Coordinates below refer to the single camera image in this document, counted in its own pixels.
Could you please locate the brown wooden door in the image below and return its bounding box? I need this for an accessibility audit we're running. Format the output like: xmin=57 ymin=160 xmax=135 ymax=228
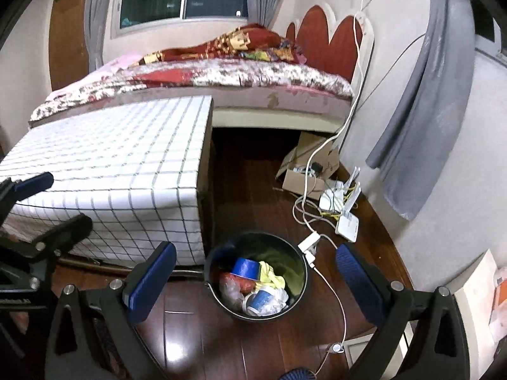
xmin=48 ymin=0 xmax=96 ymax=92

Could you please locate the yellow cloth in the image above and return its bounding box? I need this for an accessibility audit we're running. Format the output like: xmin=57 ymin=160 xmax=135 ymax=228
xmin=255 ymin=260 xmax=286 ymax=289

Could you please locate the mattress with floral sheet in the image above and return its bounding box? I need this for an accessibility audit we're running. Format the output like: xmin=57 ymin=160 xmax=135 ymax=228
xmin=29 ymin=59 xmax=354 ymax=131

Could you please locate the white modem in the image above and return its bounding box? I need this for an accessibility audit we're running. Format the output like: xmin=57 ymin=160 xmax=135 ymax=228
xmin=335 ymin=211 xmax=360 ymax=243

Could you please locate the white checked tablecloth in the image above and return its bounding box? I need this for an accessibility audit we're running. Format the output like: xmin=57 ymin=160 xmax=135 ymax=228
xmin=0 ymin=95 xmax=215 ymax=266

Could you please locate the white router with antennas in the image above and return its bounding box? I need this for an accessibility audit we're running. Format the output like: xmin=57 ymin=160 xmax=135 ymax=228
xmin=319 ymin=166 xmax=362 ymax=212

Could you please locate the white box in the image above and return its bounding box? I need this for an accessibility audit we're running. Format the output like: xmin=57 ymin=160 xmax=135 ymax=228
xmin=453 ymin=249 xmax=507 ymax=345

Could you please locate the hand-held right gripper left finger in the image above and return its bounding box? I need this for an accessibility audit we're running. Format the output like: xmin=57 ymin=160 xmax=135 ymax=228
xmin=44 ymin=241 xmax=177 ymax=380

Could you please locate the red patterned blanket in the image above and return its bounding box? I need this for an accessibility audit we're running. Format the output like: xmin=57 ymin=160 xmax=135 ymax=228
xmin=138 ymin=23 xmax=305 ymax=64

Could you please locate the white charging cable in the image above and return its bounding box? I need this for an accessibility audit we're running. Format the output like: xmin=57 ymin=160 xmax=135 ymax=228
xmin=311 ymin=261 xmax=349 ymax=377

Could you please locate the white flat board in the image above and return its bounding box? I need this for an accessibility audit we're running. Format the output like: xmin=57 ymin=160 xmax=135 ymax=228
xmin=344 ymin=334 xmax=410 ymax=369

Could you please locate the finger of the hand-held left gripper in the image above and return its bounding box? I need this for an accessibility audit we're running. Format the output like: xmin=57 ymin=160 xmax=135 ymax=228
xmin=0 ymin=214 xmax=93 ymax=291
xmin=0 ymin=172 xmax=55 ymax=226

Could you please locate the orange plastic bag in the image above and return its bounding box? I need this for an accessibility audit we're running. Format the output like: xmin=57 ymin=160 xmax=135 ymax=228
xmin=220 ymin=272 xmax=254 ymax=291

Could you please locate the white coiled cable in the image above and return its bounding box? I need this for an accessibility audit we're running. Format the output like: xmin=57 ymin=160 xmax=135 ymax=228
xmin=292 ymin=196 xmax=341 ymax=239

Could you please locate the blue paper cup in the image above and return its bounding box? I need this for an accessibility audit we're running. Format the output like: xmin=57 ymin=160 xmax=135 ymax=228
xmin=243 ymin=288 xmax=274 ymax=316
xmin=232 ymin=257 xmax=261 ymax=278

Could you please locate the cardboard box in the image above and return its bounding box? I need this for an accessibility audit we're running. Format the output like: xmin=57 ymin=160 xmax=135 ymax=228
xmin=276 ymin=131 xmax=341 ymax=200

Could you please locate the wide sliding glass window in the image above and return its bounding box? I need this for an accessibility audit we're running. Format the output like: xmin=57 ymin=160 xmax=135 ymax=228
xmin=111 ymin=0 xmax=254 ymax=40

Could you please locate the white wall cable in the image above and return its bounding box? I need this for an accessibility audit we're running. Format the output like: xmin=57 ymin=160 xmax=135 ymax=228
xmin=293 ymin=0 xmax=381 ymax=230

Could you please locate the yellow network cable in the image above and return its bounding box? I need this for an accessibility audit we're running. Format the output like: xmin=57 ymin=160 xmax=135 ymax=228
xmin=320 ymin=182 xmax=359 ymax=219

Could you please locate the blue ribbed object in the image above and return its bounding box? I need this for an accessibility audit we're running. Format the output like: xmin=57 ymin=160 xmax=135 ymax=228
xmin=279 ymin=367 xmax=315 ymax=380

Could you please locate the red scalloped headboard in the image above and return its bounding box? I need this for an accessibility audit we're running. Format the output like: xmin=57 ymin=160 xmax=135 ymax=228
xmin=285 ymin=3 xmax=375 ymax=99

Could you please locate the black waste bin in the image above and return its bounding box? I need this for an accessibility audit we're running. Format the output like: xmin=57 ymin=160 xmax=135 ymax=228
xmin=204 ymin=231 xmax=310 ymax=322

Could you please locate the white power strip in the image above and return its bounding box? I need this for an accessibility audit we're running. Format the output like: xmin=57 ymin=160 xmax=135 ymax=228
xmin=297 ymin=233 xmax=321 ymax=268

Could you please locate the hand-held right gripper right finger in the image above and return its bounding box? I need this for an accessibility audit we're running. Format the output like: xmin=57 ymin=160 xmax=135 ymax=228
xmin=335 ymin=243 xmax=472 ymax=380

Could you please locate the colourful printed pillow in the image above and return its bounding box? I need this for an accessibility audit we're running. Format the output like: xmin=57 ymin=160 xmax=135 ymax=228
xmin=246 ymin=37 xmax=307 ymax=65

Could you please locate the clear plastic bag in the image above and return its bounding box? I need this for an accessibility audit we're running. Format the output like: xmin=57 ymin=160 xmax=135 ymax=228
xmin=219 ymin=279 xmax=246 ymax=309

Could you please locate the white tissue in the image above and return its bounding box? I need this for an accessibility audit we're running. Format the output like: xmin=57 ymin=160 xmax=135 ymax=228
xmin=265 ymin=285 xmax=290 ymax=313

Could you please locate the pink cloth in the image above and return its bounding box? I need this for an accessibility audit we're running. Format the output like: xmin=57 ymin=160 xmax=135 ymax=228
xmin=45 ymin=53 xmax=147 ymax=99

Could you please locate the white bed frame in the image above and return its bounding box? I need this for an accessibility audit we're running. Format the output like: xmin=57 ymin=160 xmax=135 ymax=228
xmin=212 ymin=105 xmax=349 ymax=134

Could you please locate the black cable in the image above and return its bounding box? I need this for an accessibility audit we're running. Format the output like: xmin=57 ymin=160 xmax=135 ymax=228
xmin=309 ymin=34 xmax=427 ymax=175

